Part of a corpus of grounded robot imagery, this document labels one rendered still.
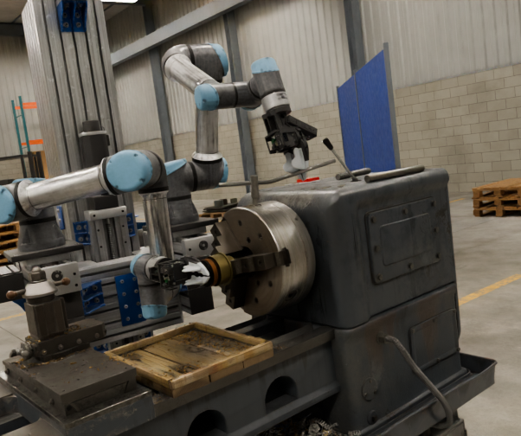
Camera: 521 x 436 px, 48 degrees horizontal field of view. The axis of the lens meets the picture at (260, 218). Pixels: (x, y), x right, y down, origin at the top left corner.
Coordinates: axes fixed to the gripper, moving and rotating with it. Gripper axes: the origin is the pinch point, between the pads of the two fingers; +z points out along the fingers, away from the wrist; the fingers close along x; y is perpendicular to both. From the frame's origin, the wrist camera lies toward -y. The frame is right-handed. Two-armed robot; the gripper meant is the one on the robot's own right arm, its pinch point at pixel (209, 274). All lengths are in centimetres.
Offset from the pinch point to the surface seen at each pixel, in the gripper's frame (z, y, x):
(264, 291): 3.4, -15.2, -7.6
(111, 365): 10.5, 33.9, -11.4
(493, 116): -494, -1013, 46
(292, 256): 12.0, -19.4, 1.9
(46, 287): -7.3, 39.4, 5.1
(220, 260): -0.4, -4.4, 2.9
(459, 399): 26, -69, -52
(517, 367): -38, -219, -106
